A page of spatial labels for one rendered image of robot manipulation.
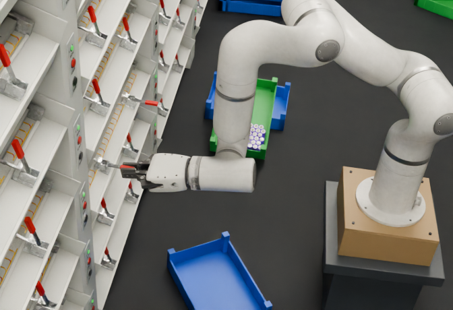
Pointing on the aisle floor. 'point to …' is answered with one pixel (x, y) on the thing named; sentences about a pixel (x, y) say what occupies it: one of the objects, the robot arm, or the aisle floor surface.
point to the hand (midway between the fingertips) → (130, 170)
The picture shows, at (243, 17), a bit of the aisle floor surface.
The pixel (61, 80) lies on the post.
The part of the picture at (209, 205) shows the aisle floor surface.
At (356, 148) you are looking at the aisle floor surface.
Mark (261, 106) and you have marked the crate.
